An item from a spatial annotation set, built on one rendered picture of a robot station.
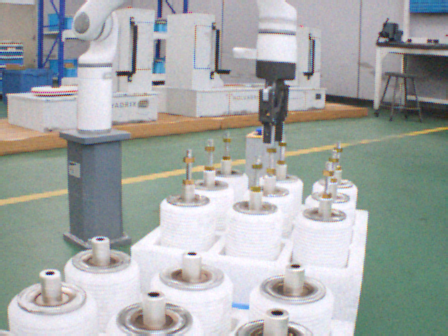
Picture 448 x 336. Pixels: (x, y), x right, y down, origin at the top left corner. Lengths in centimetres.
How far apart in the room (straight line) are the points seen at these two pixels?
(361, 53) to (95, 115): 541
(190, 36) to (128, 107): 73
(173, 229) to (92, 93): 55
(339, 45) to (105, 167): 556
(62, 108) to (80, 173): 165
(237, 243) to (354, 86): 577
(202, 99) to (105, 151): 229
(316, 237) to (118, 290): 35
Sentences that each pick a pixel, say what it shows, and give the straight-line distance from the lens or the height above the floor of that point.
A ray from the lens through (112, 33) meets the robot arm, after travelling 138.
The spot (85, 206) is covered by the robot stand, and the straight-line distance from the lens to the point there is 137.
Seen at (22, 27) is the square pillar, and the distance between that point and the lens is 735.
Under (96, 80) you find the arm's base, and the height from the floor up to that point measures 44.
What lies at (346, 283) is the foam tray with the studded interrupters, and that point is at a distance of 84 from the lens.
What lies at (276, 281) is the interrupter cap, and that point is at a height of 25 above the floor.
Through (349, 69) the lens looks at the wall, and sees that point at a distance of 662.
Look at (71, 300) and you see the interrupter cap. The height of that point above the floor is 25.
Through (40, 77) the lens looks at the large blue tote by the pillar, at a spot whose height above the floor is 29.
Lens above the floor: 50
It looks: 12 degrees down
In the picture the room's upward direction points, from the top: 2 degrees clockwise
